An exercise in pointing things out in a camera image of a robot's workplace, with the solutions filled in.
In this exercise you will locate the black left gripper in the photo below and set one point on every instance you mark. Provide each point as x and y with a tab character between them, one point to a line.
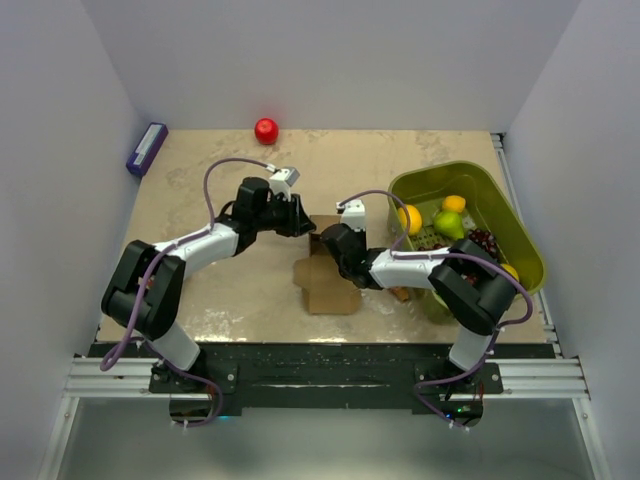
293	210

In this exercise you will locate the brown cardboard box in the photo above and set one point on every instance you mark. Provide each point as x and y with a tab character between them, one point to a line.
324	290

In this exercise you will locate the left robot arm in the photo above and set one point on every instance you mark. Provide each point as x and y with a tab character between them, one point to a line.
145	290

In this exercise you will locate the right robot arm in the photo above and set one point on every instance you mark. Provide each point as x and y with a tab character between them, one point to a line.
474	287

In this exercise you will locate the purple white rectangular box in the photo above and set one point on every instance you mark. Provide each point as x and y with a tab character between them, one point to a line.
147	148

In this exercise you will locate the pink toy ice cream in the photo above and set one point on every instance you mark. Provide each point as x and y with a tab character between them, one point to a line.
400	293

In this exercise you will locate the orange in basket front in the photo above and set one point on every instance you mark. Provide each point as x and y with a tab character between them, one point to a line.
410	220

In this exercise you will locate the orange in basket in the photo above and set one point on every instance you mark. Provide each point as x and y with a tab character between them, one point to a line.
410	220
454	203

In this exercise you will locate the olive green plastic basket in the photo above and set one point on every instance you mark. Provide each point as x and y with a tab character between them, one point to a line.
486	209

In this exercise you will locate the red apple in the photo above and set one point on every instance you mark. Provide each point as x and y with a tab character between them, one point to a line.
266	131

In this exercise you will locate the green pear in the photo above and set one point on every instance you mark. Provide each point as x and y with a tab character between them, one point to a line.
449	224

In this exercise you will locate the orange in basket back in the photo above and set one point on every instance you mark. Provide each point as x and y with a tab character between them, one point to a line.
454	203

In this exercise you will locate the dark red grape bunch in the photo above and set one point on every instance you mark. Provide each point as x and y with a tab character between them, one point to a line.
483	238

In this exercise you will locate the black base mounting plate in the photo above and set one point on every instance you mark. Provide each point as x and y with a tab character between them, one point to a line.
243	376

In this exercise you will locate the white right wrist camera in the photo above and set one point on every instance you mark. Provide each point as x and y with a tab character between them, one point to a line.
353	214

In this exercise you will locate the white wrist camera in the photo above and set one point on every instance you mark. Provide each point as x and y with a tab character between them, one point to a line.
282	180
353	214

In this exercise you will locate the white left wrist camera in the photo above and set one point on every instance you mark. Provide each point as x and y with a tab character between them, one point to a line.
282	180

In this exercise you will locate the aluminium frame rail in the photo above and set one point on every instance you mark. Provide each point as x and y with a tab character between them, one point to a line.
541	379

